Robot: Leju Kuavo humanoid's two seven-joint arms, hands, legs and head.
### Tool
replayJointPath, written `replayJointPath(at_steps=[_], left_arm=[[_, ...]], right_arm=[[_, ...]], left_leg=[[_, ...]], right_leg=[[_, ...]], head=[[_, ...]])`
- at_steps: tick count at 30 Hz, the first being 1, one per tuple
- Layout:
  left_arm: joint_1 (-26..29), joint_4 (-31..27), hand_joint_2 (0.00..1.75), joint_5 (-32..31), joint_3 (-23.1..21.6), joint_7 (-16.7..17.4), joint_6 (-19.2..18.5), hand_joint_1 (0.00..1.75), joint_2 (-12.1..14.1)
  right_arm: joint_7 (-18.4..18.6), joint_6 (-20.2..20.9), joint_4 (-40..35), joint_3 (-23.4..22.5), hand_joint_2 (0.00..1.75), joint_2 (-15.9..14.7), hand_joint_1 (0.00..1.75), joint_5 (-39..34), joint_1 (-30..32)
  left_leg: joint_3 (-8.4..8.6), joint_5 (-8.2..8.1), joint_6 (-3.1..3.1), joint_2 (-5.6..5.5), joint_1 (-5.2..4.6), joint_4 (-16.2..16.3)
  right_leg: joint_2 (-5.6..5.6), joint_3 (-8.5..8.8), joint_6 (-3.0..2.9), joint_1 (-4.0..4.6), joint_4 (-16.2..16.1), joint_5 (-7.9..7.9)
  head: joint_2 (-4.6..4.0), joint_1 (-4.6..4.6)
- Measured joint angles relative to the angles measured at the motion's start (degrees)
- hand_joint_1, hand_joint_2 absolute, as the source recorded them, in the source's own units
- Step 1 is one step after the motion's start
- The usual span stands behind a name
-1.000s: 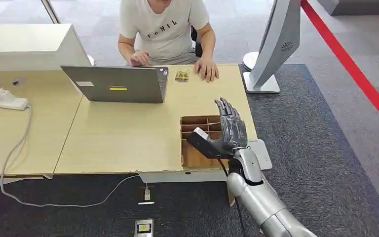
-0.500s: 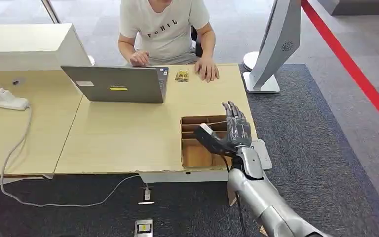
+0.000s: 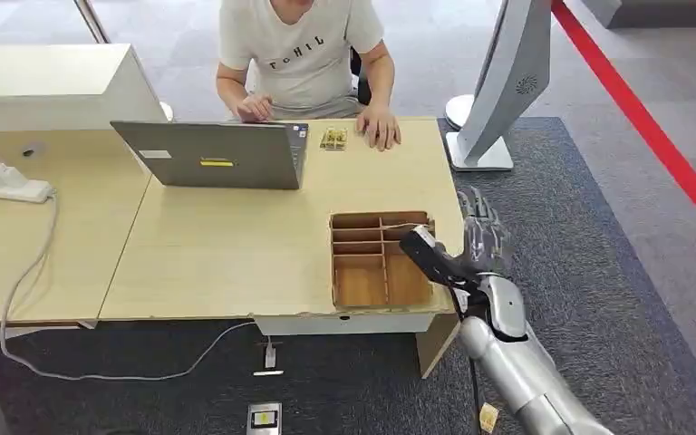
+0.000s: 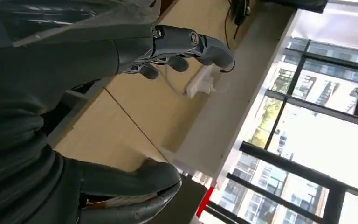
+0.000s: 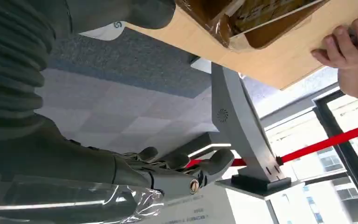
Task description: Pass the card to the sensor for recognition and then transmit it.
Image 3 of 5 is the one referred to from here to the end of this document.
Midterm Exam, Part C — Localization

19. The person's left hand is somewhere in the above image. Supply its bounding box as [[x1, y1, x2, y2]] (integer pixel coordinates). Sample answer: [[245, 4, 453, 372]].
[[355, 102, 402, 152]]

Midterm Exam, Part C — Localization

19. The person's right hand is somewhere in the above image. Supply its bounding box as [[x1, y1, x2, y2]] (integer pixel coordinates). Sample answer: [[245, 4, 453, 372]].
[[235, 93, 275, 123]]

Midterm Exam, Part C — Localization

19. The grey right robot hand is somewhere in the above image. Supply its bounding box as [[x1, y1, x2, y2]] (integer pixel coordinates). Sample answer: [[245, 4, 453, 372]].
[[456, 185, 515, 278]]

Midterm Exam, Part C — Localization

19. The stack of cards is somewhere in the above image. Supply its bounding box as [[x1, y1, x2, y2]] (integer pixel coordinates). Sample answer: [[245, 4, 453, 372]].
[[319, 126, 350, 152]]

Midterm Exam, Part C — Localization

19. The black office chair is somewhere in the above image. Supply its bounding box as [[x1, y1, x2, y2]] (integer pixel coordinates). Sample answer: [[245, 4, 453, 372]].
[[349, 47, 373, 107]]

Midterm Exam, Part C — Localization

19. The grey laptop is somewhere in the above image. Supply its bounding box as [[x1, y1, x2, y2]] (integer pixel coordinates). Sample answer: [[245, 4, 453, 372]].
[[111, 120, 311, 191]]

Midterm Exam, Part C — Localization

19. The person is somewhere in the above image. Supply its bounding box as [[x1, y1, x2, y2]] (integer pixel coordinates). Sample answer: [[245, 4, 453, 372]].
[[216, 0, 402, 152]]

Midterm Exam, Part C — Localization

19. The dark grey carpet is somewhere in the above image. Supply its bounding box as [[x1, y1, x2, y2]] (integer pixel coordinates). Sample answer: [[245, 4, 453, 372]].
[[0, 117, 696, 435]]

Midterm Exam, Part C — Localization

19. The wooden compartment box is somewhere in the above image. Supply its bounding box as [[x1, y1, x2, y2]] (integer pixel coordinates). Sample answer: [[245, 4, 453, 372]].
[[328, 209, 437, 311]]

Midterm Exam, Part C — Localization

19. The grey standing display kiosk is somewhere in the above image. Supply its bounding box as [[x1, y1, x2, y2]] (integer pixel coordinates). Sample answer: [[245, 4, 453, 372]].
[[443, 0, 556, 174]]

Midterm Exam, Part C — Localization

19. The pale wooden desk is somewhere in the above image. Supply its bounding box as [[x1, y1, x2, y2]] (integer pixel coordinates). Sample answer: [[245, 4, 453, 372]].
[[98, 117, 467, 381], [0, 128, 155, 329]]

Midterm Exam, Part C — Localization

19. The yellow tag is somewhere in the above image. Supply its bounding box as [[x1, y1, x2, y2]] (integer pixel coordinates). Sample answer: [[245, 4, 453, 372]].
[[478, 401, 501, 435]]

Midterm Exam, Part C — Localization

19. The metal pole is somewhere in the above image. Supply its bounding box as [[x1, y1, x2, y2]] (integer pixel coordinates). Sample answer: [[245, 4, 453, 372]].
[[72, 0, 111, 45]]

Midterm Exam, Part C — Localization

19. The red floor tape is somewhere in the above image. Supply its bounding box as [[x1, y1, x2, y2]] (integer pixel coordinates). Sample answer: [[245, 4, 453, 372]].
[[550, 0, 696, 248]]

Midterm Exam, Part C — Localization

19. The white cabinet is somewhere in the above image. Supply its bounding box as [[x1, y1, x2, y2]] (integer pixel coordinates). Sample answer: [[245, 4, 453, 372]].
[[0, 43, 170, 133]]

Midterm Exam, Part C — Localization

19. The white power strip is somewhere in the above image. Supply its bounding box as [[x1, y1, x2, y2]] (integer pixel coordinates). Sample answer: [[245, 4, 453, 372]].
[[0, 161, 56, 204]]

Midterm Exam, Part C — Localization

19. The white floor plug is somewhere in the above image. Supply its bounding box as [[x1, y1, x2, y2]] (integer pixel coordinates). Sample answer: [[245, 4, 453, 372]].
[[253, 335, 285, 378]]

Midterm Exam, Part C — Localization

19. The metal floor socket box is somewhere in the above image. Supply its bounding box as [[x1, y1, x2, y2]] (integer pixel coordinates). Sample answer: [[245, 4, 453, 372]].
[[246, 401, 284, 435]]

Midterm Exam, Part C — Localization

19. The grey plinth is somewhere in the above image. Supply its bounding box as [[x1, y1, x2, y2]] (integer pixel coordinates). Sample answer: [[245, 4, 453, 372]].
[[582, 0, 696, 31]]

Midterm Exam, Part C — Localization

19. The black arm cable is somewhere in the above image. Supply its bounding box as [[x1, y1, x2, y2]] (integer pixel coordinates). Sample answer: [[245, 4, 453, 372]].
[[452, 286, 485, 435]]

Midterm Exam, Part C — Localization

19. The grey power cable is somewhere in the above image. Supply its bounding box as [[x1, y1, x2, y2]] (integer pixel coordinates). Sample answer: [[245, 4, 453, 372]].
[[0, 190, 259, 383]]

